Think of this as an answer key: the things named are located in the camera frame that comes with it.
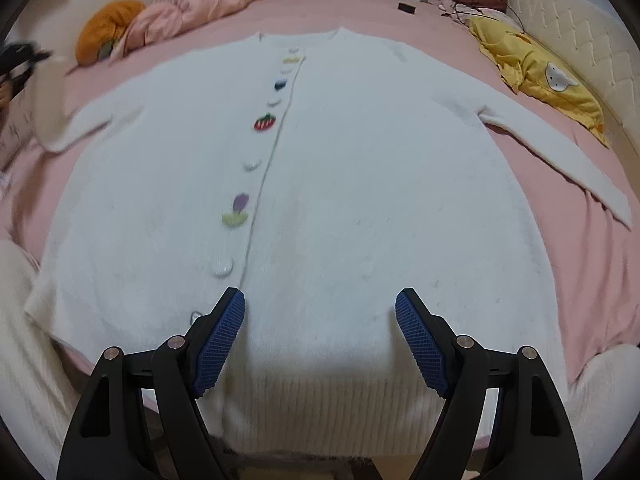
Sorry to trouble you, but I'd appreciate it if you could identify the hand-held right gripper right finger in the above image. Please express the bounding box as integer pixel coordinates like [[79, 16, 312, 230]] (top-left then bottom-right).
[[395, 287, 583, 480]]

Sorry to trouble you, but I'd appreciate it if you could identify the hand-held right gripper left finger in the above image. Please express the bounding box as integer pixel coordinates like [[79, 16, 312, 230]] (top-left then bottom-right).
[[56, 287, 246, 480]]

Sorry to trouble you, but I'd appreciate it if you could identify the white knit cardigan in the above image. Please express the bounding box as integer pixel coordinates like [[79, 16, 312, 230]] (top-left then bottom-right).
[[24, 27, 633, 458]]

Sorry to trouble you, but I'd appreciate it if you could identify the orange pumpkin plush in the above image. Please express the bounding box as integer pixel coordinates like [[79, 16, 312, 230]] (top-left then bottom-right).
[[75, 0, 147, 67]]

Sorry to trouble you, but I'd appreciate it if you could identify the pink bed sheet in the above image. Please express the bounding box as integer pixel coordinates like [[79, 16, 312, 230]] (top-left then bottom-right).
[[0, 0, 640, 451]]

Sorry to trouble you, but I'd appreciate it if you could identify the person's white fluffy clothing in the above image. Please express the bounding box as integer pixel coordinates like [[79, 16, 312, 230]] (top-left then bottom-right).
[[0, 237, 640, 480]]

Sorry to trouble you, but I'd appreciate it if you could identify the pink quilt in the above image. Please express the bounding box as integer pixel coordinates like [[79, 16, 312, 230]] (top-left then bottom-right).
[[112, 0, 326, 58]]

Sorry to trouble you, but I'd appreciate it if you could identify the yellow pillow with cat print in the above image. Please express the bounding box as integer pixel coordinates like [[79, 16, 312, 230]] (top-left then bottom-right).
[[467, 15, 611, 148]]

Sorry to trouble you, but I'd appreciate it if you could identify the light pink cloth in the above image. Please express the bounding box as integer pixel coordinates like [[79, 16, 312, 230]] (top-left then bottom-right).
[[435, 0, 506, 26]]

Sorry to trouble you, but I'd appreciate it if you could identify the cream tufted headboard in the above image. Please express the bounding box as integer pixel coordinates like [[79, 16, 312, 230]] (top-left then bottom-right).
[[480, 0, 640, 161]]

